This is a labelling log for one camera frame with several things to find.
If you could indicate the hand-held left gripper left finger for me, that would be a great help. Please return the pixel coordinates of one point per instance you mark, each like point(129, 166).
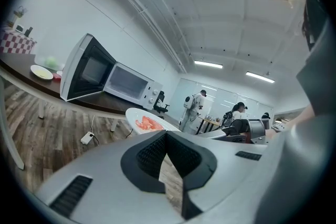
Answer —
point(99, 178)

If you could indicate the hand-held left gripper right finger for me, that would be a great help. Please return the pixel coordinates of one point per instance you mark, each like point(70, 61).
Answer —
point(231, 173)

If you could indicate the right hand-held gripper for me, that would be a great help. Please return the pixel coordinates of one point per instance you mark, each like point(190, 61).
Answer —
point(257, 129)

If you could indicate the pink raw meat slices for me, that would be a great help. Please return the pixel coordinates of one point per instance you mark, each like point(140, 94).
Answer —
point(149, 123)

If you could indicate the white food plate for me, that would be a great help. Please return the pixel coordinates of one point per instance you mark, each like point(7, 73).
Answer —
point(132, 116)

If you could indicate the white microwave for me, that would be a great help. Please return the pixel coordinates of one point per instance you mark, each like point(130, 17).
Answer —
point(71, 70)

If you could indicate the person's right forearm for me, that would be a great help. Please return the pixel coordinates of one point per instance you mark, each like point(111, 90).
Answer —
point(305, 115)

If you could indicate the small wooden table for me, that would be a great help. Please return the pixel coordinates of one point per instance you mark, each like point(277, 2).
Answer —
point(208, 122)

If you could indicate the white backpack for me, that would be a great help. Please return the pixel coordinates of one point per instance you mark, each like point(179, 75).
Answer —
point(191, 102)

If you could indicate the white power strip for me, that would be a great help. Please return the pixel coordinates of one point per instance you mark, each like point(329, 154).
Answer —
point(86, 137)

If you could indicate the black office chair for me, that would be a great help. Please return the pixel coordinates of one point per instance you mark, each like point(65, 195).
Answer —
point(160, 102)

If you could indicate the long ceiling light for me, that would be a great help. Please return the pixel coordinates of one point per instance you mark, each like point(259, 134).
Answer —
point(208, 64)
point(260, 77)

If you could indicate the small red block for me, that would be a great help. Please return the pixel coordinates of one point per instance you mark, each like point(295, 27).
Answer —
point(57, 76)

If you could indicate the person's dark top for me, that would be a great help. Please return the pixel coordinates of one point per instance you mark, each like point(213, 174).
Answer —
point(319, 73)

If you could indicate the green fruit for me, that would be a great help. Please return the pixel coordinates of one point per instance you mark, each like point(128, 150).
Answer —
point(51, 62)

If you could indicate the clear plastic bin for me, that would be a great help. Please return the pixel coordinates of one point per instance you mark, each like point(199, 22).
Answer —
point(39, 60)

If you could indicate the dark wooden table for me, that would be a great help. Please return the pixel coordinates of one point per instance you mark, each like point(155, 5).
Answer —
point(26, 63)

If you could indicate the white ceiling pipes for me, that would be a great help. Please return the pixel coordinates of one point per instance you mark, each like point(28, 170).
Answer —
point(147, 13)

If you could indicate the checkered cloth table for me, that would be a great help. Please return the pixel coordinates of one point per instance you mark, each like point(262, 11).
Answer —
point(15, 44)

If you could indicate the small white device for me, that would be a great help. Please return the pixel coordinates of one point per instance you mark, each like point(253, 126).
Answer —
point(19, 28)

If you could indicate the small potted plant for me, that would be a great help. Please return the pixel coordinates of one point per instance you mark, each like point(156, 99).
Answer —
point(20, 11)

